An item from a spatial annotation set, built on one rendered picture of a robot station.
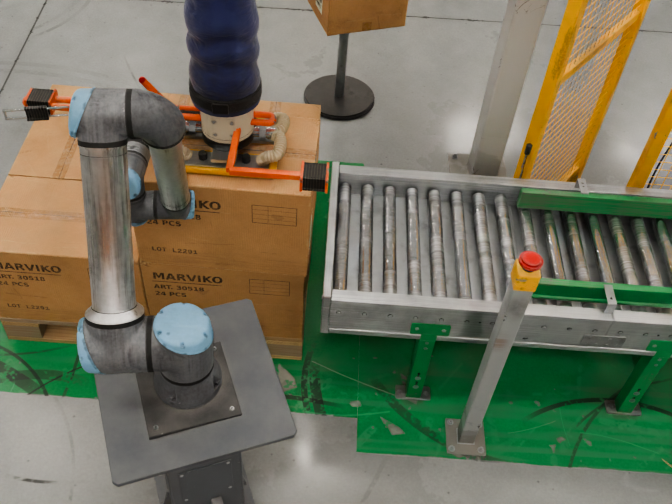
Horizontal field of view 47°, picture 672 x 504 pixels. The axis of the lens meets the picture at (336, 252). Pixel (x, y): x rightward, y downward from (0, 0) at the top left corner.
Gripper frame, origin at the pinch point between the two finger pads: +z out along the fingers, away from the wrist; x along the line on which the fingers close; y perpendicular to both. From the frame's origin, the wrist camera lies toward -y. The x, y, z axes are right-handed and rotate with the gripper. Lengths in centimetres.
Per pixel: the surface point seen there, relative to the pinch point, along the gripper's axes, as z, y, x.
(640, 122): 159, 236, -108
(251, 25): -5, 36, 37
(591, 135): 100, 187, -74
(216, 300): -18, 23, -73
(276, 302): -18, 45, -71
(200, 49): -8.8, 22.1, 30.4
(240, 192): -19.3, 33.5, -14.8
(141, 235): -18.5, -1.5, -39.4
